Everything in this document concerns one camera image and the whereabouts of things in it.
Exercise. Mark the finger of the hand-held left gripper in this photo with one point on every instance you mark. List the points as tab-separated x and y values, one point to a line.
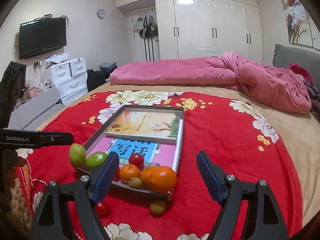
57	138

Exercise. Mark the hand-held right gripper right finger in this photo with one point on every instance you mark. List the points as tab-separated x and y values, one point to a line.
210	177

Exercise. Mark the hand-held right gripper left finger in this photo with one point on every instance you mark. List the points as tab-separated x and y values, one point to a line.
105	177

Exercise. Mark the bright green apple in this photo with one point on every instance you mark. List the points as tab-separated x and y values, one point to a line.
96	160

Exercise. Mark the pale green apple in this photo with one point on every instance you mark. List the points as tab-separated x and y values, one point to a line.
78	153

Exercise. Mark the small kiwi fruit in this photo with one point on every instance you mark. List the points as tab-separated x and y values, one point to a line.
135	183
157	207

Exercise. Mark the grey cardboard box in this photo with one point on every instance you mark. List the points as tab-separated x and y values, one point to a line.
142	192

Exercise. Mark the grey sofa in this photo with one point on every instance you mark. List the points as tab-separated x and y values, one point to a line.
37	107

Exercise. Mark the red floral blanket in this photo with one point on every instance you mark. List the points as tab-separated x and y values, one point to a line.
225	135

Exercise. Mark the pink cover book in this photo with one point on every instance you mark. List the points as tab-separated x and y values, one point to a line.
165	152

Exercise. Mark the white drawer cabinet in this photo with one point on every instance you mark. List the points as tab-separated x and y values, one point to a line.
75	85

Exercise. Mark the sunflower cover book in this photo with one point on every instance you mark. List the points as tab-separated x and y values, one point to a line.
142	125

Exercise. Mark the white plastic bag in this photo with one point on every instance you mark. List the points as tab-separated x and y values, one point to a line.
58	58

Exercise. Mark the grey folded clothes pile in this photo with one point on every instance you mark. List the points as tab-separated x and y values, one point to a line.
108	67

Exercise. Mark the pink quilt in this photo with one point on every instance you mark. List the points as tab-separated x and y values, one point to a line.
175	72

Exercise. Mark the white door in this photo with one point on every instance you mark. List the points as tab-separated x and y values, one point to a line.
137	50

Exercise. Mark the set-top box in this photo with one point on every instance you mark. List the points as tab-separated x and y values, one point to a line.
45	17

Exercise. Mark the black striped hanging bag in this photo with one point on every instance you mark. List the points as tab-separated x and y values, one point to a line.
144	33

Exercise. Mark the grey hanging bag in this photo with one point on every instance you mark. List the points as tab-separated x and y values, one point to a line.
138	26

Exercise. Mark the dark hanging bag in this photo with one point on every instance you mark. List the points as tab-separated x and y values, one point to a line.
153	30

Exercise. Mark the grey headboard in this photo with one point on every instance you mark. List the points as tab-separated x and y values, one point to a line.
295	57

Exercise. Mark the white wardrobe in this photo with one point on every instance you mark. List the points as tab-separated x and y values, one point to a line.
212	17

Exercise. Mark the wall power socket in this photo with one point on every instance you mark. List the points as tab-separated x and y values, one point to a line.
38	65

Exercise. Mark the black wall television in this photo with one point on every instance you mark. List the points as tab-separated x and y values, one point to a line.
42	37

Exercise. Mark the round wall clock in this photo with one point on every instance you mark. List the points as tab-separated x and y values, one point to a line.
101	13

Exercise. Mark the floral wall painting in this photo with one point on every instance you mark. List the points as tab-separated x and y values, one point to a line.
295	17

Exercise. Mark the pale wall painting panel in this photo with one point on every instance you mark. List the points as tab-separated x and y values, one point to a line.
315	30

